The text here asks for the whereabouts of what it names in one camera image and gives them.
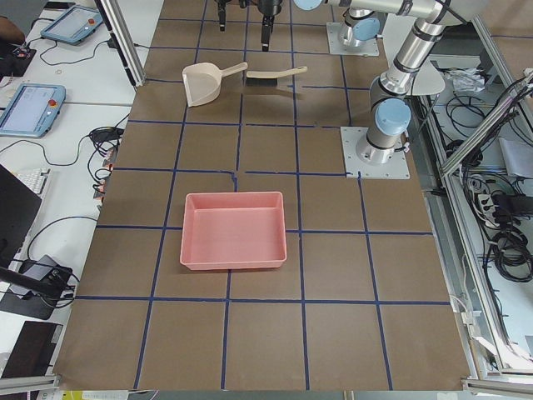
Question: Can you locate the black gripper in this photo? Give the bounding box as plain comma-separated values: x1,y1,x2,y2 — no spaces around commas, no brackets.
217,0,283,52

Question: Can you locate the white brush with black bristles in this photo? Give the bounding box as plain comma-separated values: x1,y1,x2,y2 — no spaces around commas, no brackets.
245,66,308,87

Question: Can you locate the white plastic dustpan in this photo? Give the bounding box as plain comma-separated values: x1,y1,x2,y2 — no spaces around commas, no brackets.
182,62,248,107

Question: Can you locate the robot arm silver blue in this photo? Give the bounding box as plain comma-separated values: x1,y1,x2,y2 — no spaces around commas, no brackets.
329,1,463,165
238,1,381,52

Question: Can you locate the pink plastic bin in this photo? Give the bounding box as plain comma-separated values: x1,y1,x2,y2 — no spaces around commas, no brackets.
180,192,287,271

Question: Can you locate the blue teach pendant upper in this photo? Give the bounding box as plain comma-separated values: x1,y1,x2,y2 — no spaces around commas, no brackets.
40,5,103,45

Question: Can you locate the blue teach pendant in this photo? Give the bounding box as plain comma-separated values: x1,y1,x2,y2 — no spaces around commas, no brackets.
40,5,103,45
1,83,66,138

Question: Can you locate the blue teach pendant lower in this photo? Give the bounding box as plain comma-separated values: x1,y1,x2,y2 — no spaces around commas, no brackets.
1,83,66,138

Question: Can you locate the white keyboard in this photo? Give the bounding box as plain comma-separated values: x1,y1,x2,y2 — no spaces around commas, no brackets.
14,168,52,198

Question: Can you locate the black laptop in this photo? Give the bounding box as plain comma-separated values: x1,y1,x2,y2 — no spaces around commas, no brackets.
0,166,42,268

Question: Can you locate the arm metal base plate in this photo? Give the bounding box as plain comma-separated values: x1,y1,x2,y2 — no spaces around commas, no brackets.
326,18,381,57
341,127,410,180

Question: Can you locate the aluminium frame post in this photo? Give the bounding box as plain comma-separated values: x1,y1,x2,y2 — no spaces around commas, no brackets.
95,0,147,88

